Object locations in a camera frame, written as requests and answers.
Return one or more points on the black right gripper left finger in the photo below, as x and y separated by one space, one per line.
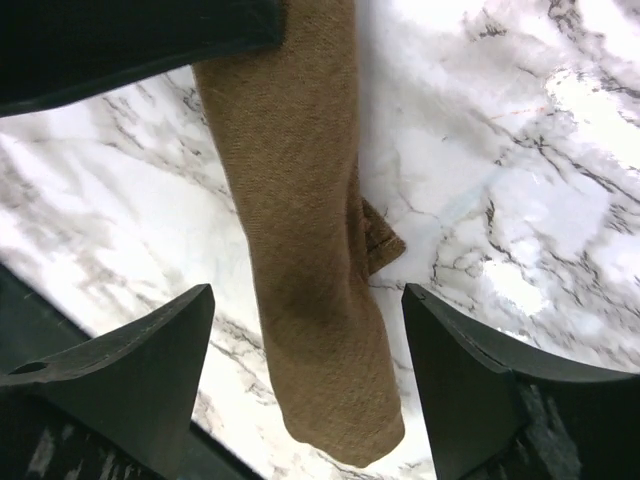
114 407

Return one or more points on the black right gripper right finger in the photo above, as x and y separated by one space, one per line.
498 408

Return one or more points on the brown cloth napkin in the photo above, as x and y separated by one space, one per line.
285 124

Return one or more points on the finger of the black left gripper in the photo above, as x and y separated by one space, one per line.
57 52

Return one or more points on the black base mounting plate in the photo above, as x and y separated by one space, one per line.
32 328

